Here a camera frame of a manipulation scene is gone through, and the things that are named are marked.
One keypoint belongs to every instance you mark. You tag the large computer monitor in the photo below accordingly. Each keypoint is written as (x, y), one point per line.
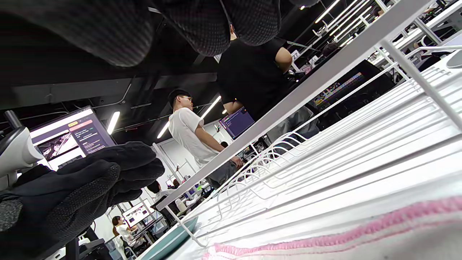
(79, 133)

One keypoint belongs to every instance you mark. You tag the teal plate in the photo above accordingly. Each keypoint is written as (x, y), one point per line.
(169, 242)

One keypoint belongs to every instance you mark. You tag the ceiling light strip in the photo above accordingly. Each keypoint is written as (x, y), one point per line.
(211, 107)
(113, 122)

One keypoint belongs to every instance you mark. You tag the left hand controller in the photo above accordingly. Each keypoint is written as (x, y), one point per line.
(18, 151)

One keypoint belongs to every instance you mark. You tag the person's left hand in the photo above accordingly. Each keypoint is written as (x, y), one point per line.
(72, 195)

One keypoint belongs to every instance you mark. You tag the person's right hand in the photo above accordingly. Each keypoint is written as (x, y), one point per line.
(108, 36)

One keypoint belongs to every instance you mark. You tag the purple screen monitor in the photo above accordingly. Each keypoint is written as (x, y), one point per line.
(236, 122)

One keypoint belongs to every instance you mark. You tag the white pink-edged dish cloth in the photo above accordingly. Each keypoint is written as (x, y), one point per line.
(361, 238)

